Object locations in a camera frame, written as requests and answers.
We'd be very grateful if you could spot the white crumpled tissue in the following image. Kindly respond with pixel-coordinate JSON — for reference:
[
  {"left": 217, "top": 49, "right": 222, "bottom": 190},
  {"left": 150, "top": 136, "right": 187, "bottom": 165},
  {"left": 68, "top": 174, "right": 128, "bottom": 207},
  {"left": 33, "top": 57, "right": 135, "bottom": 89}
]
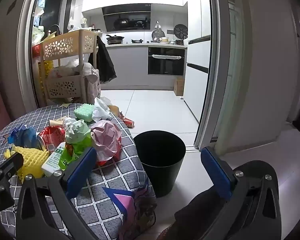
[{"left": 91, "top": 97, "right": 113, "bottom": 122}]

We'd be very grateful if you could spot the crushed red can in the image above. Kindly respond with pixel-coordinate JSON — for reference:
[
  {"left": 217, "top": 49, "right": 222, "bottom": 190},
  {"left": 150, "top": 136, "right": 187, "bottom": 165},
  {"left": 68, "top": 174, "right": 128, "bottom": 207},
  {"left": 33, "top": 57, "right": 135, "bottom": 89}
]
[{"left": 37, "top": 126, "right": 65, "bottom": 153}]

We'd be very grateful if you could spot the green white tube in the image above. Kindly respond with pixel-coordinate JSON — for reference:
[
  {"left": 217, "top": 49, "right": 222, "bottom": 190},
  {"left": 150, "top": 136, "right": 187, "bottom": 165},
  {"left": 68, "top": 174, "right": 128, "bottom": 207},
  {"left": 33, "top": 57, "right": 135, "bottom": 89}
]
[{"left": 41, "top": 142, "right": 67, "bottom": 177}]

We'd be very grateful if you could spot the white sliding door frame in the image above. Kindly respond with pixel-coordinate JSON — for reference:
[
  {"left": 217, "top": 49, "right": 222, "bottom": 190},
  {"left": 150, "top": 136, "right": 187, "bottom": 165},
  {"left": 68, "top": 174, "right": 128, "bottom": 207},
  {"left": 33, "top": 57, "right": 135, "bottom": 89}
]
[{"left": 194, "top": 0, "right": 244, "bottom": 153}]

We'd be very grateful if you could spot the beige perforated rack cart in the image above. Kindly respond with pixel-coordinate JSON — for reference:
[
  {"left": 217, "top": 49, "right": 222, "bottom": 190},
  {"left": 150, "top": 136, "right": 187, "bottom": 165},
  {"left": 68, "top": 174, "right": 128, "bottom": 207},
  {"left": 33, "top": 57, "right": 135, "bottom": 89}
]
[{"left": 39, "top": 29, "right": 103, "bottom": 105}]

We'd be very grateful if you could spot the pink crumpled paper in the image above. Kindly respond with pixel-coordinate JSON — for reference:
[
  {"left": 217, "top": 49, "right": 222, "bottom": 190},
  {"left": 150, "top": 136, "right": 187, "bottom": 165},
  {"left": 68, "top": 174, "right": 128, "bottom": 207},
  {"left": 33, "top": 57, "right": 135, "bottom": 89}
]
[{"left": 91, "top": 120, "right": 122, "bottom": 162}]

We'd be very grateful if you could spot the yellow mesh bag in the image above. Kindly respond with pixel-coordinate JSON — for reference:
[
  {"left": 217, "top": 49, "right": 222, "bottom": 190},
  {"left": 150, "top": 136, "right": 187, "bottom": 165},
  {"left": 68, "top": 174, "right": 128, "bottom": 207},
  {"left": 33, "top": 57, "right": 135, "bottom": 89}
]
[{"left": 37, "top": 60, "right": 53, "bottom": 100}]

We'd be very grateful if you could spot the round grey steamer rack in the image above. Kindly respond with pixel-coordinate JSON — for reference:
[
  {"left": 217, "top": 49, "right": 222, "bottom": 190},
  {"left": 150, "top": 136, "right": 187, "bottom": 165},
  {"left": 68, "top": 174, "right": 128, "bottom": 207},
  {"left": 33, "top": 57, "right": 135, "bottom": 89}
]
[{"left": 151, "top": 29, "right": 164, "bottom": 42}]

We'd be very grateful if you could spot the kitchen faucet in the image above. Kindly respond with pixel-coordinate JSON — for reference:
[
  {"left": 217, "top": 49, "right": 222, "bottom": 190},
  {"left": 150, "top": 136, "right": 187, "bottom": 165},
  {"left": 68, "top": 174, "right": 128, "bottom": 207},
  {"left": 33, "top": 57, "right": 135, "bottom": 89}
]
[{"left": 48, "top": 24, "right": 62, "bottom": 37}]

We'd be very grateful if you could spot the person's dark trouser leg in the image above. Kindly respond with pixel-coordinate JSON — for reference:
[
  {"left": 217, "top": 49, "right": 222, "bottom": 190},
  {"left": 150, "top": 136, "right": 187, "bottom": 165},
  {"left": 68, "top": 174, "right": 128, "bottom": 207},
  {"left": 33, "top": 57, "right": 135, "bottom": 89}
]
[{"left": 174, "top": 159, "right": 287, "bottom": 240}]

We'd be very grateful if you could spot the pinkish hanging cloth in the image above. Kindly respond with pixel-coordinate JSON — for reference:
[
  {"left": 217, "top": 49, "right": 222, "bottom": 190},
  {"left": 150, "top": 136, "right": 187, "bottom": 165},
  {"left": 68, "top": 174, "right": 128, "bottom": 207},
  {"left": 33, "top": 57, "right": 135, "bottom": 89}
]
[{"left": 81, "top": 62, "right": 102, "bottom": 104}]

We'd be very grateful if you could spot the yellow foam net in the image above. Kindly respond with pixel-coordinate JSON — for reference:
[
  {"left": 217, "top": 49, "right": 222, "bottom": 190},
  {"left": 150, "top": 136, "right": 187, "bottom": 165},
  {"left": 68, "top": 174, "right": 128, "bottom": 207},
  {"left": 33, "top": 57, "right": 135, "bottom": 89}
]
[{"left": 4, "top": 145, "right": 50, "bottom": 183}]

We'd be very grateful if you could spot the black trash bin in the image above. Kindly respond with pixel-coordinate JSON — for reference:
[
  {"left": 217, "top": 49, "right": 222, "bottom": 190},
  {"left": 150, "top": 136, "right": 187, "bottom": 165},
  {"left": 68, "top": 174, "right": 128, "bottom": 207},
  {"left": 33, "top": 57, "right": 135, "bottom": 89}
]
[{"left": 133, "top": 130, "right": 186, "bottom": 197}]

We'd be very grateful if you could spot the black built-in oven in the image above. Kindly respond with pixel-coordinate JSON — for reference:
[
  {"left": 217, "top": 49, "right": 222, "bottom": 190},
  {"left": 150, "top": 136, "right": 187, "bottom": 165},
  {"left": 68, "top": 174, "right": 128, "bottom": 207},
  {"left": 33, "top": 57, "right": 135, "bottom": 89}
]
[{"left": 147, "top": 47, "right": 185, "bottom": 76}]

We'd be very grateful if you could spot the grey base cabinet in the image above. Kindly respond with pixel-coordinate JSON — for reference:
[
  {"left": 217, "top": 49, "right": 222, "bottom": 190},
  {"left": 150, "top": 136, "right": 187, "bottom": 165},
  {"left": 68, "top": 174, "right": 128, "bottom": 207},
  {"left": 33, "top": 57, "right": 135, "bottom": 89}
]
[{"left": 100, "top": 42, "right": 188, "bottom": 90}]

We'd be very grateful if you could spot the light green crumpled paper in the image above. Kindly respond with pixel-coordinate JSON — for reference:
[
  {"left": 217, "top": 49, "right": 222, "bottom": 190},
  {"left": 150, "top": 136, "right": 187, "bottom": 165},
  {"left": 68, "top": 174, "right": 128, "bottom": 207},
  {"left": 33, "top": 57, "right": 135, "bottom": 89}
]
[{"left": 64, "top": 119, "right": 92, "bottom": 143}]

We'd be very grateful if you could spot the red snack wrapper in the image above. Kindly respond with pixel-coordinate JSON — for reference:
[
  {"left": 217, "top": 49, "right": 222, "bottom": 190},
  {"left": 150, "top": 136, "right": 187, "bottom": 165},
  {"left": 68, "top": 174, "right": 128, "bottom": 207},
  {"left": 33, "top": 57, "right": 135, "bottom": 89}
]
[{"left": 96, "top": 140, "right": 123, "bottom": 167}]

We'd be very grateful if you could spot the beige paper piece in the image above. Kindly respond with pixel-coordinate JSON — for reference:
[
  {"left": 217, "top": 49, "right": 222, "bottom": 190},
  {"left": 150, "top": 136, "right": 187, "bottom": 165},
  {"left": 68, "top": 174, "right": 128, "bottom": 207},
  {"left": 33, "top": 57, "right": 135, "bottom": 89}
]
[{"left": 49, "top": 116, "right": 67, "bottom": 127}]

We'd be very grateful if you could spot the white plastic bag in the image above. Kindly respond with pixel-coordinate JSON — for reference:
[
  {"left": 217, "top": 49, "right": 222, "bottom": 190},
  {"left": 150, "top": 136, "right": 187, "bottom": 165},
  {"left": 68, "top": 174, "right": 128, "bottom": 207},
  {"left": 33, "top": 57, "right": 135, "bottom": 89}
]
[{"left": 49, "top": 59, "right": 82, "bottom": 77}]

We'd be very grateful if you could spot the cardboard box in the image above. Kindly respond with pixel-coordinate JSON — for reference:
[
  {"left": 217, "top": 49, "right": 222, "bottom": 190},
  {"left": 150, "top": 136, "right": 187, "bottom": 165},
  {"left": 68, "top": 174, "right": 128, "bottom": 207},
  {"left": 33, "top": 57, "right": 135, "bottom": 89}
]
[{"left": 174, "top": 77, "right": 185, "bottom": 96}]

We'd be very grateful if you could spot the black hanging cloth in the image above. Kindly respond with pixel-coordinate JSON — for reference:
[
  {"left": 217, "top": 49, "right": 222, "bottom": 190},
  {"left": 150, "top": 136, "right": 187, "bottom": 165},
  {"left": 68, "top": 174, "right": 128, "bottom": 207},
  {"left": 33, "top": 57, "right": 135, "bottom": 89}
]
[{"left": 88, "top": 35, "right": 117, "bottom": 84}]

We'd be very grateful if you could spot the black wok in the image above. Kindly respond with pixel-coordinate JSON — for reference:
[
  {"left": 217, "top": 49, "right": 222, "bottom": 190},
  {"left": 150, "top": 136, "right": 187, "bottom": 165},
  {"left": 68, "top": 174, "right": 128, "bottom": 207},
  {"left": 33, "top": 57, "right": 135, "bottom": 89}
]
[{"left": 106, "top": 34, "right": 125, "bottom": 44}]

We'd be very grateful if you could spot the white fridge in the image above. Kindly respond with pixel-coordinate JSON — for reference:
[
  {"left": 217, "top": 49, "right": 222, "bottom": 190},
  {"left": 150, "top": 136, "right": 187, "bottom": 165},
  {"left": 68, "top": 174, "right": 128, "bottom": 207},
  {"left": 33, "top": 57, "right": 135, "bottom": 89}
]
[{"left": 184, "top": 35, "right": 212, "bottom": 124}]

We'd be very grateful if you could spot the blue plastic bag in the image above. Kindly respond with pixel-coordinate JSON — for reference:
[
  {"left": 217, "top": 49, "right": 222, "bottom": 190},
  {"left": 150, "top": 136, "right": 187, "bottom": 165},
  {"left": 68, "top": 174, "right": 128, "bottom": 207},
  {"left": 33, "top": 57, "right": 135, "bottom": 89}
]
[{"left": 7, "top": 124, "right": 38, "bottom": 148}]

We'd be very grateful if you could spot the black range hood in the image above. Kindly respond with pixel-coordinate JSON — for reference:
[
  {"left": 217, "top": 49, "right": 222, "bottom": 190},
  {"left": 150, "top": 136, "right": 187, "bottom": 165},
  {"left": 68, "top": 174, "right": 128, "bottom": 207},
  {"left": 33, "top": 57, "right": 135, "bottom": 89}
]
[{"left": 102, "top": 4, "right": 151, "bottom": 32}]

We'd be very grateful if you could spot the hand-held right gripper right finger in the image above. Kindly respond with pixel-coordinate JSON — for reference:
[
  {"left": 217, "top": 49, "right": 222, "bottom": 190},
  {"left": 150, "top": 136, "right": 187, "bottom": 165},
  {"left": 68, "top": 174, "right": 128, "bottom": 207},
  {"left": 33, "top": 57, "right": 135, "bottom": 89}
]
[{"left": 201, "top": 147, "right": 282, "bottom": 240}]

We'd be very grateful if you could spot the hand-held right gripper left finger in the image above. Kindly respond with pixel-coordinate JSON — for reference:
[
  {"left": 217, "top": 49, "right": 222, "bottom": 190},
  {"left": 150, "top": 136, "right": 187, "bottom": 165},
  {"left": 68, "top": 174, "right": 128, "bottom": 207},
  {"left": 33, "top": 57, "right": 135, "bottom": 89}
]
[{"left": 15, "top": 147, "right": 98, "bottom": 240}]

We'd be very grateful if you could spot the green sponge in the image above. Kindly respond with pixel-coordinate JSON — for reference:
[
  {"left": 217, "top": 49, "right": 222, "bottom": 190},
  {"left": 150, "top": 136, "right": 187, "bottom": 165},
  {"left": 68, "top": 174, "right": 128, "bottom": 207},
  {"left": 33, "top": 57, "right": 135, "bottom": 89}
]
[{"left": 74, "top": 104, "right": 95, "bottom": 122}]

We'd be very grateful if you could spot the red drink can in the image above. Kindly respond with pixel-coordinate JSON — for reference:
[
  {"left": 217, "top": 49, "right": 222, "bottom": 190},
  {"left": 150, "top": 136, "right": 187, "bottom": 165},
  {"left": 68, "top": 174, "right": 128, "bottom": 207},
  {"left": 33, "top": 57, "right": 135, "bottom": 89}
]
[{"left": 119, "top": 111, "right": 135, "bottom": 128}]

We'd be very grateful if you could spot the green snack packet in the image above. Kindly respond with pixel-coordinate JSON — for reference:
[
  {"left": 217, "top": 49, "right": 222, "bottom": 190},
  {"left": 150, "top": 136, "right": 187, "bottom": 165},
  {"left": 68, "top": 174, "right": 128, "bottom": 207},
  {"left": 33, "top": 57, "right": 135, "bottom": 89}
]
[{"left": 59, "top": 135, "right": 93, "bottom": 170}]

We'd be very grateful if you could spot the grey checked star tablecloth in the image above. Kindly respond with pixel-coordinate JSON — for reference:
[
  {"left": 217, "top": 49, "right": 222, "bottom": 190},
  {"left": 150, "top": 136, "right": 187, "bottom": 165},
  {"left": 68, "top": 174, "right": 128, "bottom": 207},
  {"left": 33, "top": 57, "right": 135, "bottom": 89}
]
[{"left": 0, "top": 104, "right": 157, "bottom": 240}]

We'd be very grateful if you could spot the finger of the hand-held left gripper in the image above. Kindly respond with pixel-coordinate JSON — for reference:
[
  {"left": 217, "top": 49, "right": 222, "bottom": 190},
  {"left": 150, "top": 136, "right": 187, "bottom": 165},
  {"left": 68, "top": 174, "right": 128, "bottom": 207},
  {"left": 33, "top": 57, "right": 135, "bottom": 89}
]
[{"left": 0, "top": 152, "right": 24, "bottom": 214}]

